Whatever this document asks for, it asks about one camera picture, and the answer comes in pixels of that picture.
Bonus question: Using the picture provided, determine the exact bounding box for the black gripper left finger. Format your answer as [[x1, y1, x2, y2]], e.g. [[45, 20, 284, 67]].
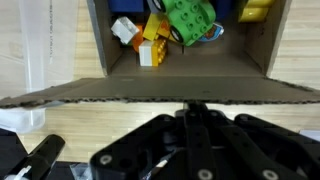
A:
[[90, 102, 217, 180]]

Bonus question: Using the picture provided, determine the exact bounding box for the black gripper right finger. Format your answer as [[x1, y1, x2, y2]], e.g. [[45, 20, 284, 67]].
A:
[[198, 104, 320, 180]]

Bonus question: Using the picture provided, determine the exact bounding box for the brown cardboard box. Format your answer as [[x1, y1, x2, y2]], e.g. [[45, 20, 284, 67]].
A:
[[0, 0, 320, 109]]

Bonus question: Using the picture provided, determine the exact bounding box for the white yellow toy brick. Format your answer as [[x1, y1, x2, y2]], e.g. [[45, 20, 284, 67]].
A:
[[139, 38, 168, 67]]

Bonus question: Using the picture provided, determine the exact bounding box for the green toy car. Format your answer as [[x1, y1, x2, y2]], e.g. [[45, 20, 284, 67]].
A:
[[151, 0, 216, 46]]

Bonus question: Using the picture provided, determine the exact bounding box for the white toy block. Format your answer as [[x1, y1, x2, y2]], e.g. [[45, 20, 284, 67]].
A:
[[111, 16, 140, 44]]

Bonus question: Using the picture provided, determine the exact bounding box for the yellow round toy piece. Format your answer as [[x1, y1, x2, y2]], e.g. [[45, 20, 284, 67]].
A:
[[238, 0, 275, 23]]

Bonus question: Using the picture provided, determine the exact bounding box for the blue toy brick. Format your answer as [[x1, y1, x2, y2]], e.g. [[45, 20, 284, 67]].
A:
[[108, 0, 144, 12]]

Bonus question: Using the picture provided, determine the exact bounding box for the clear plastic bin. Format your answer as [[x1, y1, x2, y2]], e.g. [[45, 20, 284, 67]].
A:
[[0, 0, 80, 134]]

